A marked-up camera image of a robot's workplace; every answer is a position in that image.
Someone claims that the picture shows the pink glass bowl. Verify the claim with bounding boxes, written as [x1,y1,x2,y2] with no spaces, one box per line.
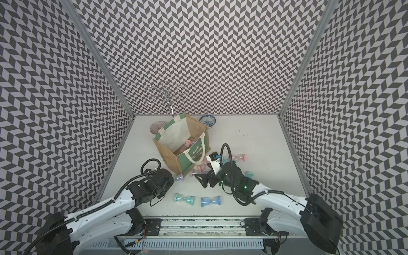
[149,121,167,135]

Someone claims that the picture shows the pink hourglass beside bag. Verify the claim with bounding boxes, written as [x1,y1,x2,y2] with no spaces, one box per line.
[197,159,208,173]

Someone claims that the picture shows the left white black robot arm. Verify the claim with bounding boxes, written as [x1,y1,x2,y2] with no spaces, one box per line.
[23,169,174,255]

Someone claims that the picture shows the teal hourglass front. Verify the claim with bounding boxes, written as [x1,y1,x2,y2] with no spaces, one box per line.
[174,193,195,206]

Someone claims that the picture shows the brown green canvas bag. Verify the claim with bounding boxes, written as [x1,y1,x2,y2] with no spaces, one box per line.
[153,114,210,176]

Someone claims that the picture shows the blue hourglass front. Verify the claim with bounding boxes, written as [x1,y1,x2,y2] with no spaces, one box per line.
[200,196,221,207]

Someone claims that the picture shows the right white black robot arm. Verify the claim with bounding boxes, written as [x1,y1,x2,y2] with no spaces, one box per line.
[195,161,344,254]

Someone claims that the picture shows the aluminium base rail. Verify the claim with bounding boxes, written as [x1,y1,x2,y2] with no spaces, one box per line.
[146,211,307,237]

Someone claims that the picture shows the silver wire tree stand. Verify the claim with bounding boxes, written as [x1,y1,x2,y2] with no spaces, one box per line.
[146,81,186,117]

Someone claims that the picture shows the pink hourglass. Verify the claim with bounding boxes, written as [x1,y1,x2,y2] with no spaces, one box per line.
[232,154,246,162]
[197,159,208,173]
[179,139,192,153]

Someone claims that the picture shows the teal hourglass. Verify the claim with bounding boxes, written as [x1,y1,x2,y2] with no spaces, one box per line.
[245,171,254,179]
[174,193,195,206]

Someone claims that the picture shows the blue white ceramic bowl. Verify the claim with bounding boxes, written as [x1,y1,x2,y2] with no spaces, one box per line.
[199,114,216,128]

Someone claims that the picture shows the purple hourglass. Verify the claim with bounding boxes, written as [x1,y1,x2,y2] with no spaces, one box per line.
[174,173,184,182]

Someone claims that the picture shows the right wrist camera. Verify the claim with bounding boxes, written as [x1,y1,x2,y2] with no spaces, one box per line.
[206,152,221,175]

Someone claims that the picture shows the teal hourglass right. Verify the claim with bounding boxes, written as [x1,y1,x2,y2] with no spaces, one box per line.
[245,171,254,179]

